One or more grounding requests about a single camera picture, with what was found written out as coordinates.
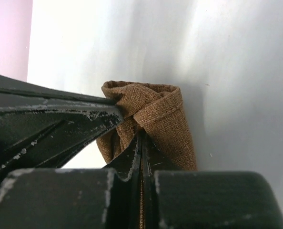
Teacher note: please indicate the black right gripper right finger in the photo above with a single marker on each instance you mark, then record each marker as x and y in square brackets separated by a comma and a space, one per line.
[203, 200]

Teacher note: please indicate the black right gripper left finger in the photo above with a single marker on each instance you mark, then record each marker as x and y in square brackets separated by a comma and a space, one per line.
[107, 198]

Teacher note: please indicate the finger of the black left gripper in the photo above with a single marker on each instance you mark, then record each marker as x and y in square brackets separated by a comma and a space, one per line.
[16, 87]
[40, 132]

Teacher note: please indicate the brown cloth napkin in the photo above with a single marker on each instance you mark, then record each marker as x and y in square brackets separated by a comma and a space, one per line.
[155, 110]

